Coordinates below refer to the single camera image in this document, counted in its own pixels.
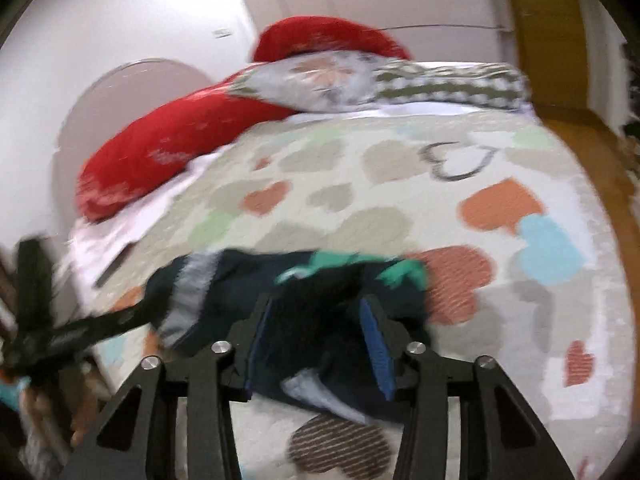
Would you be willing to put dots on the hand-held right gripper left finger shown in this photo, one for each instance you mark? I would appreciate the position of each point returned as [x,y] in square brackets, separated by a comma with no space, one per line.
[256,355]

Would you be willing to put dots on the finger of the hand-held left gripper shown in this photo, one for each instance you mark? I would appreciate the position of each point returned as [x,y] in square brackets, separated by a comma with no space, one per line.
[107,324]

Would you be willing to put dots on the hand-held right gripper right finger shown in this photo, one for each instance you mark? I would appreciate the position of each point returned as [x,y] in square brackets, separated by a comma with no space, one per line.
[376,355]

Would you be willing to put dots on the dark pants with green trim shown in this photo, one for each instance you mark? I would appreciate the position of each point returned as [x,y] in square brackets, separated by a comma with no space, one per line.
[300,320]

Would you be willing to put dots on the white bed sheet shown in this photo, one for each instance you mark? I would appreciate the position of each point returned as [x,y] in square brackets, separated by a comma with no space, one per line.
[125,220]

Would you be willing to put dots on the heart print blanket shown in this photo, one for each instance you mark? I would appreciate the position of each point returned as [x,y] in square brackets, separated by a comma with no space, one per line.
[400,220]

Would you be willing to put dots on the long red pillow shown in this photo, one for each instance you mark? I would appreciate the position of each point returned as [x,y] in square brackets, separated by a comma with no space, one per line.
[165,145]

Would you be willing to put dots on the white headboard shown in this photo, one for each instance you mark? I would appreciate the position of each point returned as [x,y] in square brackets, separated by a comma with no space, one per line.
[120,100]

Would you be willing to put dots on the grey floral pillow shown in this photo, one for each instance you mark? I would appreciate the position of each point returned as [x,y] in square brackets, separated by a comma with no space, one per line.
[320,82]

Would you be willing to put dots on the olive white patterned pillow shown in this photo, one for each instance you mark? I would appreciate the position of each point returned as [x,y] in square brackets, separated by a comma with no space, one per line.
[450,84]

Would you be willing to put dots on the red round pillow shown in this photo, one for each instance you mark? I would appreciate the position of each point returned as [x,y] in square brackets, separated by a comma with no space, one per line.
[325,40]

